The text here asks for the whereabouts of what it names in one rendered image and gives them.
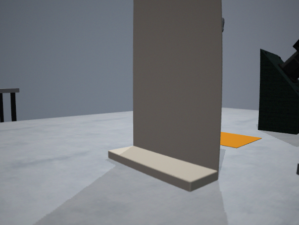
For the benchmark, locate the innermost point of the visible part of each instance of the orange flat square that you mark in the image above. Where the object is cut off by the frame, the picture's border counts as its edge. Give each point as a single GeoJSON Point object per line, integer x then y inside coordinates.
{"type": "Point", "coordinates": [235, 140]}

